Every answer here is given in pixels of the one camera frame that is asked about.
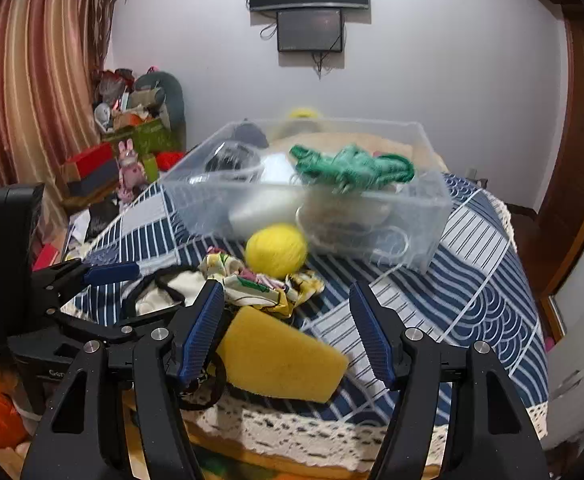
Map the floral yellow cloth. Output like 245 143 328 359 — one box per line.
199 247 325 318

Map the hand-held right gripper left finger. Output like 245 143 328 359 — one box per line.
20 279 226 480

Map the beige cloth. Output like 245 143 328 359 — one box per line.
297 194 393 247

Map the clear plastic storage box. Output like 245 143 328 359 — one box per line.
161 119 453 275

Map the red box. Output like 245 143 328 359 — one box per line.
63 142 117 181

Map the grey soft item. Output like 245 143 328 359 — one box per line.
234 119 267 148

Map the white cabinet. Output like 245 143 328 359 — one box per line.
542 240 584 451

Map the black hair tie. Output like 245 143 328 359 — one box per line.
177 350 229 411

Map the white soft roll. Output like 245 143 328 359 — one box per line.
229 154 303 236

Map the yellow yarn ball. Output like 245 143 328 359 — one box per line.
245 224 309 281

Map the wooden door frame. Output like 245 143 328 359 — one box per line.
497 0 584 301

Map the pink rabbit toy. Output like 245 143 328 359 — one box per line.
116 139 149 202

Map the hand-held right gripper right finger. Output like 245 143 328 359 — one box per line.
348 281 565 480

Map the blue patterned bed cover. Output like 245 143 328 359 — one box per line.
66 172 548 421

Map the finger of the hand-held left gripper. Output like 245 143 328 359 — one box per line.
32 259 141 311
46 307 175 358

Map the black soft item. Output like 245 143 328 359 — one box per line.
204 142 263 176

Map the green cardboard box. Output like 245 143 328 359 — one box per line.
102 119 173 158

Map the green knitted rope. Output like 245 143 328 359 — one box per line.
290 144 416 193

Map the yellow sponge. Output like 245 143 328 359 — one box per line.
217 306 350 405

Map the white cloth with black trim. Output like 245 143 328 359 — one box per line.
120 265 213 318

